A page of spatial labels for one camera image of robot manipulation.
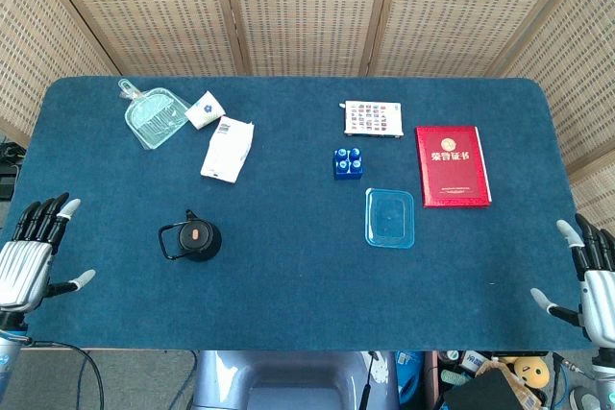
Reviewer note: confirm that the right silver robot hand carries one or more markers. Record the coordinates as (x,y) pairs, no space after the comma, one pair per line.
(599,295)

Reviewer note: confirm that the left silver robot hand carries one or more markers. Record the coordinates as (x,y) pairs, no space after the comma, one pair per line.
(24,266)

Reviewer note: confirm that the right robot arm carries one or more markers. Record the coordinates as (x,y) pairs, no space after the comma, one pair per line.
(606,381)

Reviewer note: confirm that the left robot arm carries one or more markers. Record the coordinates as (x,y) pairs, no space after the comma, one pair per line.
(7,367)

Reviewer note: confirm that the black round kettle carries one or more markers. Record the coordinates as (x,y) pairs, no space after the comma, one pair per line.
(214,239)

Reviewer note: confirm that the clear blue plastic container lid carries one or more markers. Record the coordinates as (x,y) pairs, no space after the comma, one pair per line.
(390,218)

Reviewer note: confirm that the black equipment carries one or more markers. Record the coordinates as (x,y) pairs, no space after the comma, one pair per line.
(7,175)

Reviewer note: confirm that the yellow emoji plush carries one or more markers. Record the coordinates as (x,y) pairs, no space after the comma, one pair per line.
(531,371)

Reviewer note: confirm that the black box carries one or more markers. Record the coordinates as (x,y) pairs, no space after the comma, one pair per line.
(480,393)

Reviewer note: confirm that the red certificate folder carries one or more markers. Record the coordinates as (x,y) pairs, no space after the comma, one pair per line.
(454,170)

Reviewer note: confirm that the clear green plastic dustpan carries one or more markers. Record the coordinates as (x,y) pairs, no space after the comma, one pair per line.
(154,117)

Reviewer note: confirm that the white plastic packet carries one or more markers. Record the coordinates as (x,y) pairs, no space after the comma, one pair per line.
(226,151)

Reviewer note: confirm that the white paper cup blue flower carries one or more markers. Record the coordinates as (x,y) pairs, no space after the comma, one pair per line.
(204,110)

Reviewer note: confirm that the blue felt table cloth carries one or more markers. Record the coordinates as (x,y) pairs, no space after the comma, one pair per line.
(298,285)

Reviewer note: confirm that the blue building block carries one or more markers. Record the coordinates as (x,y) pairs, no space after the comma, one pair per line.
(348,167)

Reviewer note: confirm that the white book with picture grid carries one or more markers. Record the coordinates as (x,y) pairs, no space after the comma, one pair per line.
(374,118)

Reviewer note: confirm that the grey robot torso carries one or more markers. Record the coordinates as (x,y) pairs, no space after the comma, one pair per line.
(288,381)

